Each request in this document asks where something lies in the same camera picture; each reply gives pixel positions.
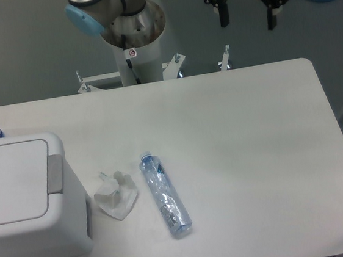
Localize white push-lid trash can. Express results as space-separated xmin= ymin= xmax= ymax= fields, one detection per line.
xmin=0 ymin=132 xmax=93 ymax=257

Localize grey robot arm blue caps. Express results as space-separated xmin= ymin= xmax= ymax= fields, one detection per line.
xmin=65 ymin=0 xmax=288 ymax=49

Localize clear empty plastic bottle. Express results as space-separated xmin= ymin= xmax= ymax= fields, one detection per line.
xmin=139 ymin=151 xmax=193 ymax=239

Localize crumpled white tissue wrapper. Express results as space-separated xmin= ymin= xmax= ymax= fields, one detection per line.
xmin=93 ymin=171 xmax=139 ymax=221

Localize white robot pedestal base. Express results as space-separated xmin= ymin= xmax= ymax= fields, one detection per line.
xmin=65 ymin=0 xmax=185 ymax=87

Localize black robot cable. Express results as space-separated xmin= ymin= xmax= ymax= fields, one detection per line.
xmin=120 ymin=33 xmax=142 ymax=87

